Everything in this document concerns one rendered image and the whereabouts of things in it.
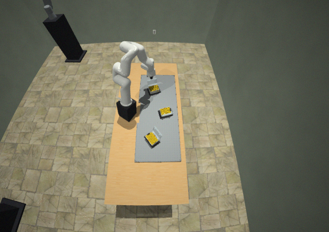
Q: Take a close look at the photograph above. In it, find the yellow perforated plate with grid of holes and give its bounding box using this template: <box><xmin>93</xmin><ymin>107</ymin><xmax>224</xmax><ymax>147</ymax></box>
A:
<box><xmin>149</xmin><ymin>85</ymin><xmax>159</xmax><ymax>92</ymax></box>

